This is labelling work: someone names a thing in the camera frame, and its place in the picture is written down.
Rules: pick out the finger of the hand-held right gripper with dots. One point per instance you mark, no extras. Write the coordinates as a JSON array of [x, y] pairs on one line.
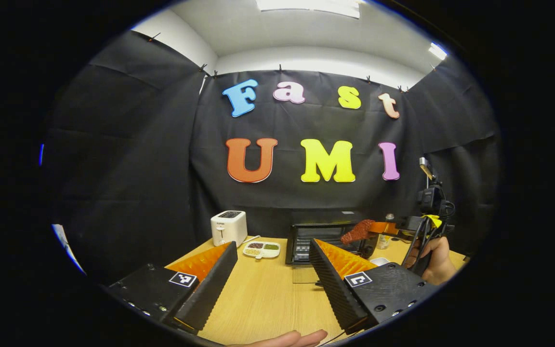
[[383, 227]]

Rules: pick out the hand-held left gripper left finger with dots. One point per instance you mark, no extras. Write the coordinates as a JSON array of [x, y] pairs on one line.
[[210, 289]]

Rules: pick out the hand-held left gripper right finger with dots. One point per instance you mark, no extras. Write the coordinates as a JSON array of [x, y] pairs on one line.
[[335, 289]]

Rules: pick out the brown meat piece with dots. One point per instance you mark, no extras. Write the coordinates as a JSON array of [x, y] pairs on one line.
[[357, 232]]

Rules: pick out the black electric oven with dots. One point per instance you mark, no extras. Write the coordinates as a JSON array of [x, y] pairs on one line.
[[301, 241]]

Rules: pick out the clear glass bottle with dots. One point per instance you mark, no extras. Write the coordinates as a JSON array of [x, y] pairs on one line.
[[383, 238]]

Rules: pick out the white rectangular tray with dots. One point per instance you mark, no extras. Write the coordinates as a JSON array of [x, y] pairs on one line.
[[379, 261]]

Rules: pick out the white toaster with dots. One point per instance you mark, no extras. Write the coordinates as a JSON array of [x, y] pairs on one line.
[[229, 229]]

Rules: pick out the white divided grain dish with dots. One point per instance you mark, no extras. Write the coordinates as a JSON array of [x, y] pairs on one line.
[[261, 249]]

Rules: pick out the black backdrop cloth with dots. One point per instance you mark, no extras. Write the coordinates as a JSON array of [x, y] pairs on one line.
[[128, 168]]

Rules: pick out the small ceiling light panel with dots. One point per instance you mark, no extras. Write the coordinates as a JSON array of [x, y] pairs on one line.
[[437, 50]]

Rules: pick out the large ceiling light panel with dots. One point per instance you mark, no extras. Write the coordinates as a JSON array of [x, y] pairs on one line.
[[309, 6]]

